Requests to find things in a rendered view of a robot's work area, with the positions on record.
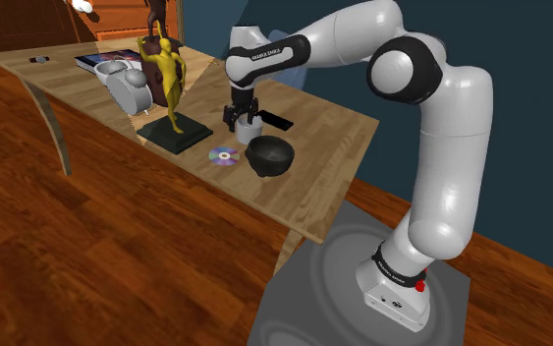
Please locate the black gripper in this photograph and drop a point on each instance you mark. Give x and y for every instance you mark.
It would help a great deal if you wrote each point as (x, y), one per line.
(242, 99)

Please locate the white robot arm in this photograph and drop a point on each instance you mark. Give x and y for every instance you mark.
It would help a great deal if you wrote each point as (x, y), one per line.
(453, 144)

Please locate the white cup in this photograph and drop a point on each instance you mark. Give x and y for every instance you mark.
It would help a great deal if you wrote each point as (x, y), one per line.
(248, 133)

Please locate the black phone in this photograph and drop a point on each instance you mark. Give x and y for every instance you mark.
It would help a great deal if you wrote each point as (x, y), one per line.
(278, 121)

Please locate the shiny compact disc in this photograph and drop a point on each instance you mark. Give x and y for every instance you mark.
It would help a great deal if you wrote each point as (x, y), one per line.
(217, 158)

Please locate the black bowl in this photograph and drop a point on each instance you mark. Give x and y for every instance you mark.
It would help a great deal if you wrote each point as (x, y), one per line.
(270, 155)

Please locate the light wooden table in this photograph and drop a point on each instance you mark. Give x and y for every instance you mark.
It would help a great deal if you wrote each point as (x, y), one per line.
(319, 144)

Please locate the yellow figure on black base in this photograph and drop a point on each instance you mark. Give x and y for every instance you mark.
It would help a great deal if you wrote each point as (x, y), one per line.
(169, 72)

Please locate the dark brown statue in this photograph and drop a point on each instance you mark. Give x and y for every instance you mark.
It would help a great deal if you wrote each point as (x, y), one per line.
(154, 76)

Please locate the grey alarm clock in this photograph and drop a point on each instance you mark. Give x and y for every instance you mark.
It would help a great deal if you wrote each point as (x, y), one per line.
(130, 93)

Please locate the orange wooden chest of drawers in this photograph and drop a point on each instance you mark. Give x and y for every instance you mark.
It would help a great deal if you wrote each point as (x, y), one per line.
(122, 19)

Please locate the dark blue book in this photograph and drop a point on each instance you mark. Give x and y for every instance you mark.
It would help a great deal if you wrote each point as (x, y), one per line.
(95, 60)

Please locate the grey robot stand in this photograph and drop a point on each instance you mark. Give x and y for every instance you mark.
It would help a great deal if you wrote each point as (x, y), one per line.
(314, 297)

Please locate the small grey wristwatch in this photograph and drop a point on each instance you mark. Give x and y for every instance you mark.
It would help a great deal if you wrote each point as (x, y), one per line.
(40, 59)

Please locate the dark brown wooden door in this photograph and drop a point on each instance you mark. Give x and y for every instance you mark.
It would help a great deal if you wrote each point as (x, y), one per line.
(22, 24)

